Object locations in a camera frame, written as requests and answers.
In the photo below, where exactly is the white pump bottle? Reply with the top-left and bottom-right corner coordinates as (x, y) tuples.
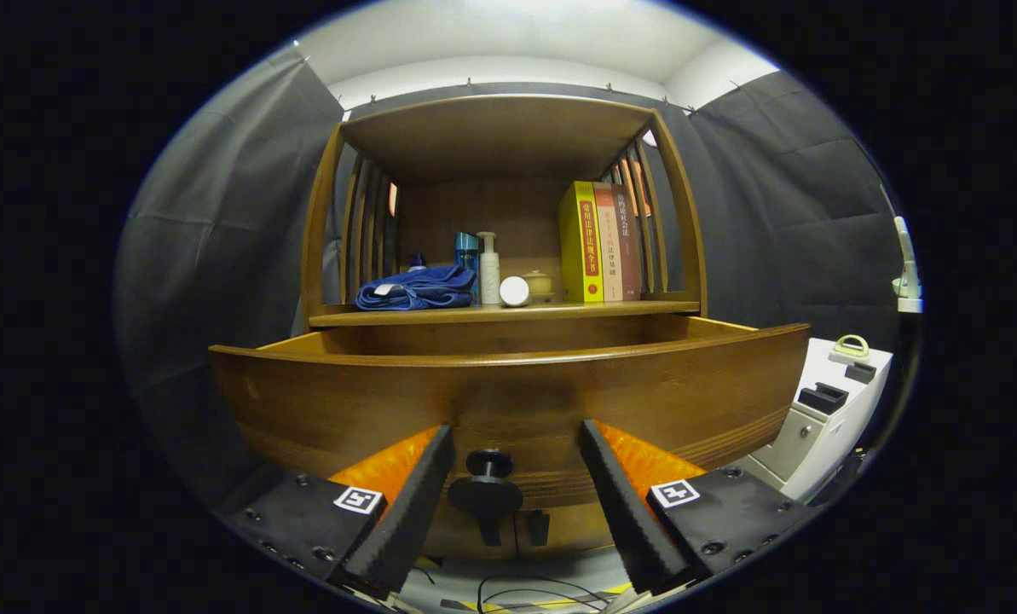
(477, 231), (502, 306)

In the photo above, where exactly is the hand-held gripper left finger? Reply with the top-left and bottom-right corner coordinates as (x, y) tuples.
(217, 424), (455, 600)

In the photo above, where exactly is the wooden cabinet door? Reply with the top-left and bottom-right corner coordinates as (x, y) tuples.
(423, 507), (517, 559)
(517, 507), (624, 559)

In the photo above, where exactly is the black cable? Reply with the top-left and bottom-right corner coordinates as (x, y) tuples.
(477, 574), (624, 613)

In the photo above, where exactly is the blue translucent bottle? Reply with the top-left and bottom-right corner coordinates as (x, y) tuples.
(454, 232), (480, 306)

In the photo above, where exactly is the blue folded towel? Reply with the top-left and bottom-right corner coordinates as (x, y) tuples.
(355, 265), (478, 311)

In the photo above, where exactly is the wooden countertop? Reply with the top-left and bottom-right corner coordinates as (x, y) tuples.
(308, 298), (702, 328)

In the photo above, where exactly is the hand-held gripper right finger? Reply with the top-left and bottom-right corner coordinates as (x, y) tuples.
(578, 418), (816, 598)

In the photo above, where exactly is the pale yellow tape dispenser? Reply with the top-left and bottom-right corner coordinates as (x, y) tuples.
(829, 334), (871, 366)

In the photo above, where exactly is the orange white book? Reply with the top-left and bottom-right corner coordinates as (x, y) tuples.
(593, 182), (625, 302)

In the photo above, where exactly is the wooden cabinet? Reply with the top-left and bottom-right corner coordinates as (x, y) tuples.
(301, 94), (709, 561)

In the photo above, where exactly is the yellow book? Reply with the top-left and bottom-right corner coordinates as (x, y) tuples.
(558, 181), (604, 304)

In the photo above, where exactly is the white drawer unit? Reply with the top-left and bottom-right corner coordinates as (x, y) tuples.
(734, 337), (894, 504)

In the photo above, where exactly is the wooden drawer with black knob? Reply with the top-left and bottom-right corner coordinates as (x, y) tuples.
(208, 314), (812, 547)

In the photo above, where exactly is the black tray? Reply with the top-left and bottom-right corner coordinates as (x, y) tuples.
(798, 383), (850, 416)

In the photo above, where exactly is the brown book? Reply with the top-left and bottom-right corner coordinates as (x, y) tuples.
(612, 184), (643, 301)

